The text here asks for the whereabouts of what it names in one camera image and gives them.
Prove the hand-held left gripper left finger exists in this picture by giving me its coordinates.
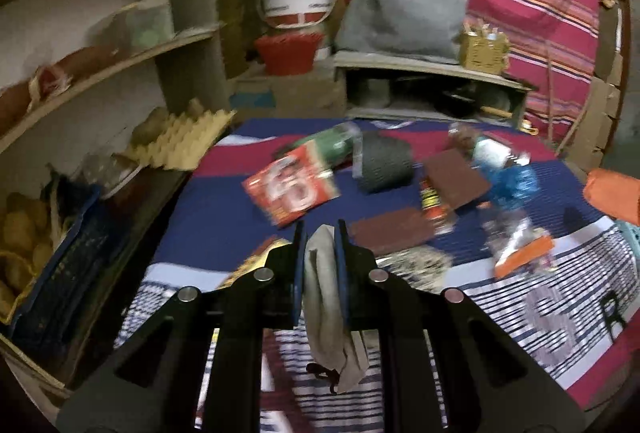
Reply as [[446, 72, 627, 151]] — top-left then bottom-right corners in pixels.
[[55, 220, 307, 433]]

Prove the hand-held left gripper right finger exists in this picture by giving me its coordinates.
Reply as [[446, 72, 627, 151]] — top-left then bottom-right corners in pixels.
[[336, 219, 586, 433]]

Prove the grey cloth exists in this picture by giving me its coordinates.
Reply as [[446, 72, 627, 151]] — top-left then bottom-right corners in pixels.
[[302, 224, 371, 395]]

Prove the light blue plastic basket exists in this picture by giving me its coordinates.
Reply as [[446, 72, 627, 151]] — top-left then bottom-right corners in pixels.
[[614, 219, 640, 274]]

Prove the yellow flat packet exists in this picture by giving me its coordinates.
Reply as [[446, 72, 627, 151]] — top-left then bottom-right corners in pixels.
[[217, 235, 291, 294]]

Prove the speckled foil wrapper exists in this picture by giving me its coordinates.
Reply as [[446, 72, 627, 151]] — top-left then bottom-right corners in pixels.
[[377, 247, 456, 294]]

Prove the red snack packet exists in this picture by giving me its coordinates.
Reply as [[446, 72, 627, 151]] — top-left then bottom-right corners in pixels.
[[241, 139, 341, 229]]

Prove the blue red striped blanket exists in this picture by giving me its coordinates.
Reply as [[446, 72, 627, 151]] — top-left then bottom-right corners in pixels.
[[112, 117, 640, 433]]

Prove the orange snack packet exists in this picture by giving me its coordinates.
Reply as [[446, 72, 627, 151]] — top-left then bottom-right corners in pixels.
[[419, 177, 458, 236]]

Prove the black paper cup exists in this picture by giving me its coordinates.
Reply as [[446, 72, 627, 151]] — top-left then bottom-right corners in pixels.
[[356, 132, 416, 194]]

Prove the yellow egg tray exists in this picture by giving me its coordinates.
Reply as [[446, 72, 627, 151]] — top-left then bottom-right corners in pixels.
[[125, 99, 238, 171]]

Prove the cardboard box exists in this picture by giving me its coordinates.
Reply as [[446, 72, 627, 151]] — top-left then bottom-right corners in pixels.
[[227, 68, 348, 121]]

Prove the orange clear wrapper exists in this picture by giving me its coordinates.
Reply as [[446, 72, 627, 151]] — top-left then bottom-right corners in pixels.
[[480, 208, 558, 279]]

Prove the clear jar with blue lid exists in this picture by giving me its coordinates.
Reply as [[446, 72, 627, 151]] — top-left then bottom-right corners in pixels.
[[447, 123, 541, 211]]

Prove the red plastic basket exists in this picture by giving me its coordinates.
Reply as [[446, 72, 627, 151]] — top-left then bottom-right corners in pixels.
[[254, 32, 326, 76]]

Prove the grey low shelf unit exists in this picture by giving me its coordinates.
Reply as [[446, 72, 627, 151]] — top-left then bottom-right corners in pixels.
[[330, 50, 538, 126]]

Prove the blue plastic crate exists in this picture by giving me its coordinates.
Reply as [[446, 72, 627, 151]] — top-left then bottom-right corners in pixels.
[[7, 185, 118, 354]]

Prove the wooden cutlery holder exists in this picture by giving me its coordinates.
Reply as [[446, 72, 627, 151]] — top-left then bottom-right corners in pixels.
[[459, 19, 511, 74]]

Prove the grey cushion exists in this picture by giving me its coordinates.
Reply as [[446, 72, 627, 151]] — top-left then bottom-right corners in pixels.
[[334, 0, 471, 64]]

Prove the pile of potatoes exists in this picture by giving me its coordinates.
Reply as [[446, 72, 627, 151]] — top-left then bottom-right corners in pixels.
[[0, 193, 56, 314]]

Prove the orange cloth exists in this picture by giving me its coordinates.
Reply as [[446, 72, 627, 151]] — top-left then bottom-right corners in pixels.
[[582, 168, 640, 221]]

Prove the black pan with wooden handle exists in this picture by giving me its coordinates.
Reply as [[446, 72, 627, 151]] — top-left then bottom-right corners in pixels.
[[435, 88, 516, 118]]

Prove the wooden wall shelf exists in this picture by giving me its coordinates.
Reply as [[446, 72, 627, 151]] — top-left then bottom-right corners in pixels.
[[0, 0, 231, 154]]

